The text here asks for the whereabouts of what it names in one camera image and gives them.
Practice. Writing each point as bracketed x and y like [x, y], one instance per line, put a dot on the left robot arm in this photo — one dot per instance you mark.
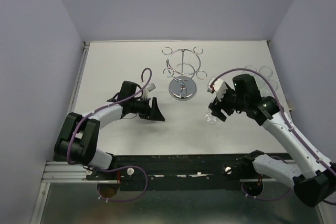
[78, 138]

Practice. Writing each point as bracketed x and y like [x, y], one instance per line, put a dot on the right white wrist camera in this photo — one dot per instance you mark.
[219, 88]

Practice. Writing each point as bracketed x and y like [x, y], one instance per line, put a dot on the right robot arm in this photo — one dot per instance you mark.
[312, 177]

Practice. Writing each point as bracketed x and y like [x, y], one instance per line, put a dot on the clear wine glass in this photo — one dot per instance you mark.
[249, 69]

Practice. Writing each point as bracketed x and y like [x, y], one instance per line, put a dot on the chrome wine glass rack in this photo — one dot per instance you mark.
[182, 66]

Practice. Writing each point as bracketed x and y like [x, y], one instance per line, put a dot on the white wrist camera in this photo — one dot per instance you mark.
[149, 89]
[219, 88]

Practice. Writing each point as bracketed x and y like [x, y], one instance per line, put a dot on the aluminium rail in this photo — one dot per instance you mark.
[62, 172]

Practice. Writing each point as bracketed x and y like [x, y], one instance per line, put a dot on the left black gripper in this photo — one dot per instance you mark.
[155, 113]

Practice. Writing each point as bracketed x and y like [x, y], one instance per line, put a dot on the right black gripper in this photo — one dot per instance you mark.
[216, 107]

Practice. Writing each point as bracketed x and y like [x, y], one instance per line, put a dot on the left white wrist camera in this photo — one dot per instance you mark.
[149, 89]

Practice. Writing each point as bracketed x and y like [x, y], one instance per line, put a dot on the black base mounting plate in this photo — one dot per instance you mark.
[180, 172]

